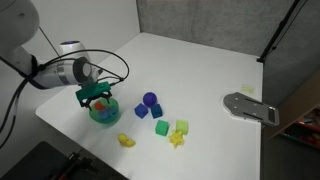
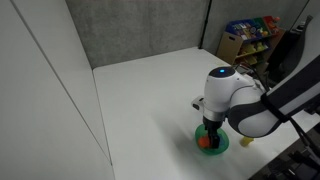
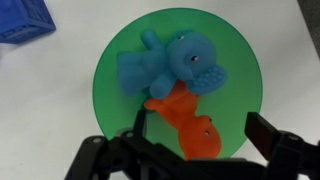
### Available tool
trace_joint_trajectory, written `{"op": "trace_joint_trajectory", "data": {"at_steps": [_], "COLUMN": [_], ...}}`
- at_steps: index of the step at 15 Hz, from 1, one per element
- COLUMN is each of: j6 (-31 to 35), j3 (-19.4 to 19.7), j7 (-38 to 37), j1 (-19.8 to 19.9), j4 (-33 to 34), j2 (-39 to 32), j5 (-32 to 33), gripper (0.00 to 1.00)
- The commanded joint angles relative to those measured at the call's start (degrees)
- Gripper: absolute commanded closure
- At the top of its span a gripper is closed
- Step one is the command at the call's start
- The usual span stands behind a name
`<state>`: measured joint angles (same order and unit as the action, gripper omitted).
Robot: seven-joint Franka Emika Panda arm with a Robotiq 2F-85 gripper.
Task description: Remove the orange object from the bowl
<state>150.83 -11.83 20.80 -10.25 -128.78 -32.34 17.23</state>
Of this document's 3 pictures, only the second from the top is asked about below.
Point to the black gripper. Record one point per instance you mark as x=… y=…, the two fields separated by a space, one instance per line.
x=212 y=122

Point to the orange toy figure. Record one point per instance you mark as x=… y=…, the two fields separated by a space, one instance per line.
x=203 y=142

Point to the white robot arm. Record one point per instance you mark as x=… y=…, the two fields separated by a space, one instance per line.
x=233 y=93

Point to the green bowl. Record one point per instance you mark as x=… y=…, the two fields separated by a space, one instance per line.
x=213 y=151

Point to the light blue bear toy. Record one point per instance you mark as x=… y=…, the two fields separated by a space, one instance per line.
x=222 y=140

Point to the yellow duck toy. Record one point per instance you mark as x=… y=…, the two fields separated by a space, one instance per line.
x=247 y=141

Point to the black equipment cart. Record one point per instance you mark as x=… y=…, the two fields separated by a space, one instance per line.
x=293 y=163

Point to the wooden toy shelf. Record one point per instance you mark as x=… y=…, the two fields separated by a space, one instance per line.
x=263 y=50

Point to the black tripod pole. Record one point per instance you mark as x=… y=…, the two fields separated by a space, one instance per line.
x=204 y=26

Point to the blue storage bin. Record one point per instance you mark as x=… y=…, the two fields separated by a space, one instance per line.
x=240 y=28

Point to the green storage bin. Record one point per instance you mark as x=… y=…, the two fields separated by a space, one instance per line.
x=260 y=26

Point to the red storage bin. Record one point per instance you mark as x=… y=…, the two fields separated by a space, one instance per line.
x=270 y=21

